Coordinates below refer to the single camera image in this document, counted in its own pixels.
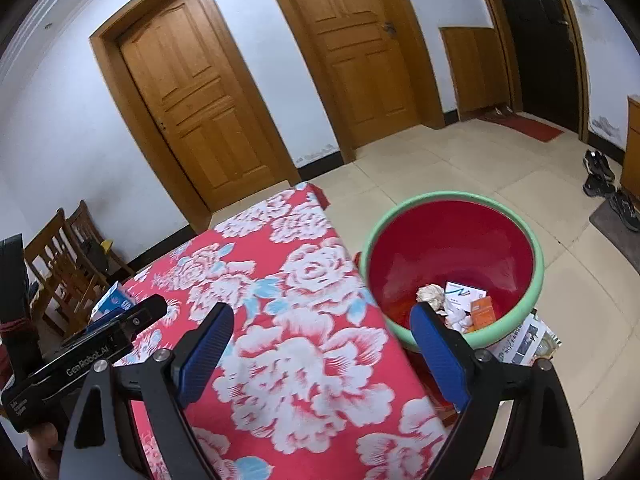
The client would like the beige paper wad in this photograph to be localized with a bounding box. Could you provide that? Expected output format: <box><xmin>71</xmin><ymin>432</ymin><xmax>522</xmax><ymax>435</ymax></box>
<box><xmin>416</xmin><ymin>284</ymin><xmax>446</xmax><ymax>312</ymax></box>

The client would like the person's left hand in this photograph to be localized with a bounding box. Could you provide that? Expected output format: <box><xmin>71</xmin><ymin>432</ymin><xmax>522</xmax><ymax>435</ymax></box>
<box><xmin>27</xmin><ymin>424</ymin><xmax>60</xmax><ymax>480</ymax></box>

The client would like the newspaper under basin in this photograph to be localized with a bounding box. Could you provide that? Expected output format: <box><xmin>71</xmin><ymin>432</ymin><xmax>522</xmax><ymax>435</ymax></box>
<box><xmin>488</xmin><ymin>310</ymin><xmax>562</xmax><ymax>366</ymax></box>

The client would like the blue white milk carton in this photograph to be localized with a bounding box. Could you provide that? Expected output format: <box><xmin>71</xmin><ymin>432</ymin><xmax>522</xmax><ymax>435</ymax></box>
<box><xmin>90</xmin><ymin>282</ymin><xmax>136</xmax><ymax>322</ymax></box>

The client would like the wooden chair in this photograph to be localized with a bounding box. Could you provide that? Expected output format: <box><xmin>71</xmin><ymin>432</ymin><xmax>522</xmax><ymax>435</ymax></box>
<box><xmin>24</xmin><ymin>200</ymin><xmax>134</xmax><ymax>336</ymax></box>

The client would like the orange cardboard box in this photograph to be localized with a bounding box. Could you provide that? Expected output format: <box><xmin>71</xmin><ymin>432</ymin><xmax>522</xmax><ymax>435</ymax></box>
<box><xmin>471</xmin><ymin>296</ymin><xmax>497</xmax><ymax>330</ymax></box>

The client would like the white blue paper envelope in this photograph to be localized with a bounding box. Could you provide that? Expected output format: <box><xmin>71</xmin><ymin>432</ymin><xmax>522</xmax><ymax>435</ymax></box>
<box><xmin>445</xmin><ymin>282</ymin><xmax>487</xmax><ymax>313</ymax></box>

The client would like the red green plastic basin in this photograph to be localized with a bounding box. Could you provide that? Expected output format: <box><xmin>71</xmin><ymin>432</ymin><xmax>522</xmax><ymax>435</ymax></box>
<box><xmin>358</xmin><ymin>190</ymin><xmax>546</xmax><ymax>354</ymax></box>

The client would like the red floral tablecloth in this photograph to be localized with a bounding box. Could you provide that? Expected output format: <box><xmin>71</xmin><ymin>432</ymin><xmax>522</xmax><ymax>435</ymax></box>
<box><xmin>126</xmin><ymin>183</ymin><xmax>448</xmax><ymax>479</ymax></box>

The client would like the grey floor mat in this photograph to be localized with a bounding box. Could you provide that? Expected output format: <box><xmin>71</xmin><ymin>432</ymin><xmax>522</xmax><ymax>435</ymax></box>
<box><xmin>589</xmin><ymin>200</ymin><xmax>640</xmax><ymax>269</ymax></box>

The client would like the black sneaker near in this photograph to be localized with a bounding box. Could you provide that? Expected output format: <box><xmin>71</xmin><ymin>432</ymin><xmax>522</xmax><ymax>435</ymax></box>
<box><xmin>608</xmin><ymin>188</ymin><xmax>640</xmax><ymax>233</ymax></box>

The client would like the black sneaker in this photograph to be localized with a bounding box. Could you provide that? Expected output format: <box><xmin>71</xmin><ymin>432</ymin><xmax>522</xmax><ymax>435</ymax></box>
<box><xmin>582</xmin><ymin>150</ymin><xmax>615</xmax><ymax>183</ymax></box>
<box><xmin>582</xmin><ymin>174</ymin><xmax>616</xmax><ymax>198</ymax></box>
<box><xmin>608</xmin><ymin>188</ymin><xmax>640</xmax><ymax>233</ymax></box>

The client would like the black sneaker middle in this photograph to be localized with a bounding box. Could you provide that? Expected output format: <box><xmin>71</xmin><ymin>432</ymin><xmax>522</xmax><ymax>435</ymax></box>
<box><xmin>582</xmin><ymin>174</ymin><xmax>616</xmax><ymax>198</ymax></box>

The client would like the wooden sideboard cabinet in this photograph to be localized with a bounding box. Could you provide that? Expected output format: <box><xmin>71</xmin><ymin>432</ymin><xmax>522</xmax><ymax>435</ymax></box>
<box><xmin>620</xmin><ymin>96</ymin><xmax>640</xmax><ymax>200</ymax></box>

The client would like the black sneaker far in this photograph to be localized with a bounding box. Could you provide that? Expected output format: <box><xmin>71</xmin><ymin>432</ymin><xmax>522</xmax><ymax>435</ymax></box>
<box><xmin>582</xmin><ymin>150</ymin><xmax>615</xmax><ymax>183</ymax></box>

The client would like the red door mat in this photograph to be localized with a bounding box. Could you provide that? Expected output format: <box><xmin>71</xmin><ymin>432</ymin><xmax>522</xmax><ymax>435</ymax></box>
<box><xmin>482</xmin><ymin>114</ymin><xmax>563</xmax><ymax>143</ymax></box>

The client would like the left wooden door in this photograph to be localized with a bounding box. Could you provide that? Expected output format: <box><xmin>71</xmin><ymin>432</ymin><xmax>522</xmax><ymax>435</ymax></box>
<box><xmin>90</xmin><ymin>0</ymin><xmax>299</xmax><ymax>232</ymax></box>

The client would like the wooden door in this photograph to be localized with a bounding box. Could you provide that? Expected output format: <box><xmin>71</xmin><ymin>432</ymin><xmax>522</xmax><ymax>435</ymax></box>
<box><xmin>90</xmin><ymin>0</ymin><xmax>299</xmax><ymax>232</ymax></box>
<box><xmin>277</xmin><ymin>0</ymin><xmax>445</xmax><ymax>162</ymax></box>

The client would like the dark entrance door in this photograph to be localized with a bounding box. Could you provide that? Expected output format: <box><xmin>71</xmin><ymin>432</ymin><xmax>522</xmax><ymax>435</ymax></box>
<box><xmin>485</xmin><ymin>0</ymin><xmax>589</xmax><ymax>141</ymax></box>

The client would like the right wooden door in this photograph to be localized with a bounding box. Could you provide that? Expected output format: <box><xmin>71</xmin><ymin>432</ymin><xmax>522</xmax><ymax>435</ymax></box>
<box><xmin>277</xmin><ymin>0</ymin><xmax>445</xmax><ymax>162</ymax></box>

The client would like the wooden wall cabinet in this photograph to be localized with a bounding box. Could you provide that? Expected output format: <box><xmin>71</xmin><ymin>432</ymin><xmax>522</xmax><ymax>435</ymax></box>
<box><xmin>439</xmin><ymin>26</ymin><xmax>511</xmax><ymax>120</ymax></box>

